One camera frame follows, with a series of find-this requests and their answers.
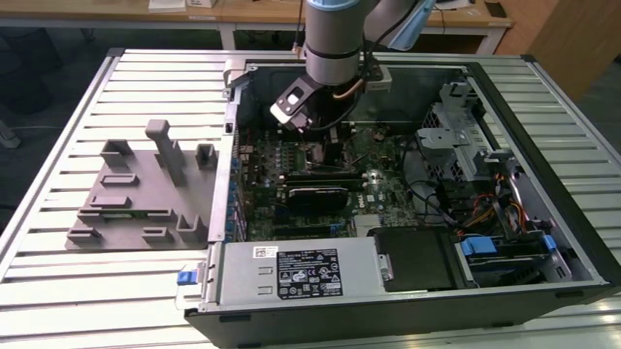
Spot wooden desk white legs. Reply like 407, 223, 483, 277
0, 0, 514, 55

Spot black plastic fan shroud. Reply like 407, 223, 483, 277
367, 225, 479, 294

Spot metal socket cover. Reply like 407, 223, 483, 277
344, 127, 383, 156

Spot thin hanging cable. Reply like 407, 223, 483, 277
292, 0, 302, 52

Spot silver heat sink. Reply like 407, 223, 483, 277
352, 213, 385, 238

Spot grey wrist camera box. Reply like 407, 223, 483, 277
366, 67, 393, 92

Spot black expansion slot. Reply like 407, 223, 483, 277
270, 225, 335, 237

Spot grey stand foot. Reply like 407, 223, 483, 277
0, 119, 23, 148

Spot hard disk in blue carrier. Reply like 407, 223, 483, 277
454, 232, 574, 289

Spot CPU socket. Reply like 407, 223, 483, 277
303, 141, 355, 174

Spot black cable brass plug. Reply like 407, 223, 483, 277
331, 79, 365, 102

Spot green RAM stick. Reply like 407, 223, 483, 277
99, 212, 149, 221

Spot black open PC case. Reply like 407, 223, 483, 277
183, 57, 616, 349

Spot orange and yellow wires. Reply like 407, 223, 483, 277
465, 170, 530, 237

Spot brown wooden cabinet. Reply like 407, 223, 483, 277
494, 0, 621, 103

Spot grey parts rack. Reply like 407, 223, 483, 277
65, 119, 219, 252

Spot grey power supply unit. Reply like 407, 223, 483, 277
212, 240, 393, 307

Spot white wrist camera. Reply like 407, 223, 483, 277
268, 85, 316, 127

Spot black wire bundle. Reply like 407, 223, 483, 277
406, 180, 470, 230

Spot black graphics card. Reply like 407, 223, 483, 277
286, 185, 350, 214

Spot green motherboard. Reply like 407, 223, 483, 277
231, 121, 423, 243

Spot black RAM slot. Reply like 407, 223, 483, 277
288, 180, 365, 188
290, 184, 366, 192
286, 173, 363, 180
286, 177, 363, 184

